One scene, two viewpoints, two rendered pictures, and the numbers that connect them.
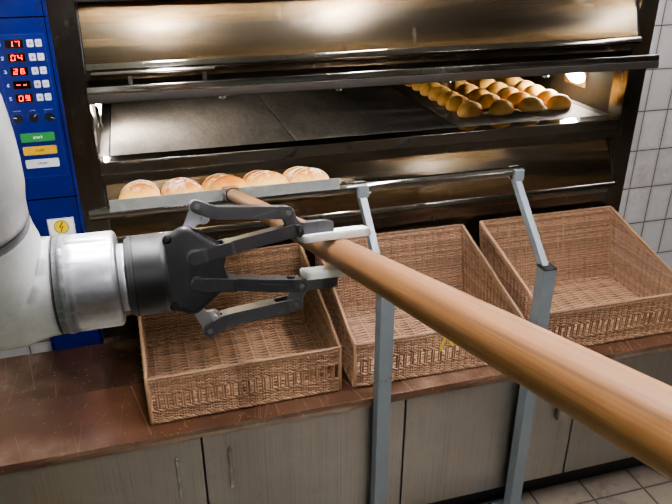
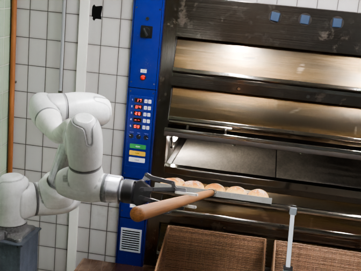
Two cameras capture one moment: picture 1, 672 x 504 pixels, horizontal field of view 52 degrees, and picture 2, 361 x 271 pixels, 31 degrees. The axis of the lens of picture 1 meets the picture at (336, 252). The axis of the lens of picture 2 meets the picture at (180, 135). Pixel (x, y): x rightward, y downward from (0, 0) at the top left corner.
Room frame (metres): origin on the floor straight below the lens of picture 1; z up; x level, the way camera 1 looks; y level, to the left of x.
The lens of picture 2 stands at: (-1.12, -0.72, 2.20)
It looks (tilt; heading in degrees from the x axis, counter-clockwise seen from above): 14 degrees down; 24
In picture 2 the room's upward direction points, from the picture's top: 5 degrees clockwise
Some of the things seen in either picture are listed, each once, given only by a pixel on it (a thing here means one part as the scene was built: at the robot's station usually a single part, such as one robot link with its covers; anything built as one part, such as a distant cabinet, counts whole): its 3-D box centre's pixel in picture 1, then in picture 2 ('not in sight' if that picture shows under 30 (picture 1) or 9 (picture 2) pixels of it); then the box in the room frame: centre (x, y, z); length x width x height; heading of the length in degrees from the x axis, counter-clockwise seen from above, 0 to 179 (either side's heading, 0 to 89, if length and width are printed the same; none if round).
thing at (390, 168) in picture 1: (383, 184); (325, 215); (2.21, -0.16, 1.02); 1.79 x 0.11 x 0.19; 106
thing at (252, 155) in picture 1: (382, 141); (329, 189); (2.24, -0.15, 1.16); 1.80 x 0.06 x 0.04; 106
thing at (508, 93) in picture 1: (483, 89); not in sight; (2.80, -0.60, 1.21); 0.61 x 0.48 x 0.06; 16
